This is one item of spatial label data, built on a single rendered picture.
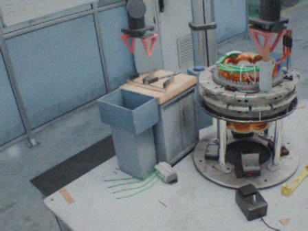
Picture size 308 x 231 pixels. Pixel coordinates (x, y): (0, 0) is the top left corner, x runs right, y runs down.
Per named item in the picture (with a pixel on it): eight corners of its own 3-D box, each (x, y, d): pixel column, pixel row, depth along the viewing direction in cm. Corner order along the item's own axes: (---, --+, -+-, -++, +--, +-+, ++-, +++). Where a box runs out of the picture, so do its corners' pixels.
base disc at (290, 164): (268, 205, 91) (268, 203, 90) (171, 162, 116) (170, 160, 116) (315, 144, 114) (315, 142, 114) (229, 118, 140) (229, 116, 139)
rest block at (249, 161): (240, 163, 106) (240, 151, 103) (256, 162, 105) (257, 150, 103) (243, 172, 102) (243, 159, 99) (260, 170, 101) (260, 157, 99)
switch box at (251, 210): (248, 221, 88) (249, 207, 85) (234, 200, 96) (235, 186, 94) (267, 215, 89) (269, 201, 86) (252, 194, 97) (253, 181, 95)
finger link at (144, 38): (147, 60, 106) (144, 33, 102) (132, 57, 111) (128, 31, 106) (161, 53, 111) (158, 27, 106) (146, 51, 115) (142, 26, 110)
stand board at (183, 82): (160, 104, 102) (159, 97, 101) (119, 93, 114) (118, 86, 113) (197, 82, 114) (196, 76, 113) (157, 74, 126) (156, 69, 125)
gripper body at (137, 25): (141, 36, 103) (139, 14, 100) (120, 34, 109) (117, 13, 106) (155, 31, 107) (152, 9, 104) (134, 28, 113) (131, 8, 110)
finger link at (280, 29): (284, 53, 86) (288, 21, 81) (269, 59, 82) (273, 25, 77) (265, 47, 90) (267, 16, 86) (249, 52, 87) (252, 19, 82)
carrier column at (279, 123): (276, 168, 104) (282, 113, 94) (270, 166, 105) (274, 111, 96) (280, 164, 105) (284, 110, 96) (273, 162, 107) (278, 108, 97)
